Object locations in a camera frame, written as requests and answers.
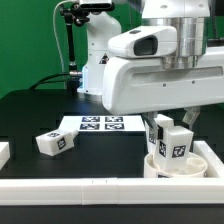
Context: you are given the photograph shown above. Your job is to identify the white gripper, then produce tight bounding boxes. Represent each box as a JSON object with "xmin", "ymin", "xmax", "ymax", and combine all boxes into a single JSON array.
[{"xmin": 102, "ymin": 47, "xmax": 224, "ymax": 140}]

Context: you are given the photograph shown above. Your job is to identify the white round stool seat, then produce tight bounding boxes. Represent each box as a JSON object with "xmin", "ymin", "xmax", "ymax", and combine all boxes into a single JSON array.
[{"xmin": 143, "ymin": 153, "xmax": 208, "ymax": 178}]

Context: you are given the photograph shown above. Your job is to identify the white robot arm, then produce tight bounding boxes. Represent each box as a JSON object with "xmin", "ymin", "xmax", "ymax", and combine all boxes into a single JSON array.
[{"xmin": 81, "ymin": 0, "xmax": 224, "ymax": 124}]

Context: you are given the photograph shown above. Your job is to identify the white marker sheet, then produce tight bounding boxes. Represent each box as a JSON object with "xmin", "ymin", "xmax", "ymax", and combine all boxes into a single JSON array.
[{"xmin": 59, "ymin": 115, "xmax": 145, "ymax": 132}]

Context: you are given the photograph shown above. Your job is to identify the white front border rail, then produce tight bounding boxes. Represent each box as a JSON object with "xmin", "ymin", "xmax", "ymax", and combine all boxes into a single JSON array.
[{"xmin": 0, "ymin": 178, "xmax": 224, "ymax": 206}]

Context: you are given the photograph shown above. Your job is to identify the white cable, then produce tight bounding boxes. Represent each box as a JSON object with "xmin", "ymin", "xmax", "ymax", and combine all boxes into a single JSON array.
[{"xmin": 52, "ymin": 0, "xmax": 74, "ymax": 73}]

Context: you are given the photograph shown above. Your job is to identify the black cables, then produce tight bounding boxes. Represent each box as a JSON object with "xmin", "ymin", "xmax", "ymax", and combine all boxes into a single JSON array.
[{"xmin": 29, "ymin": 73, "xmax": 81, "ymax": 90}]

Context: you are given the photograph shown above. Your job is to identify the black camera stand pole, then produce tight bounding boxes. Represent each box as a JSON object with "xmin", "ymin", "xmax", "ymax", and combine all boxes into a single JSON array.
[{"xmin": 60, "ymin": 3, "xmax": 89, "ymax": 93}]

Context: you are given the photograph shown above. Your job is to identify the white left border rail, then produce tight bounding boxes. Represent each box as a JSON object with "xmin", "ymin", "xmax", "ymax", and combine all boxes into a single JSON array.
[{"xmin": 0, "ymin": 142, "xmax": 10, "ymax": 170}]

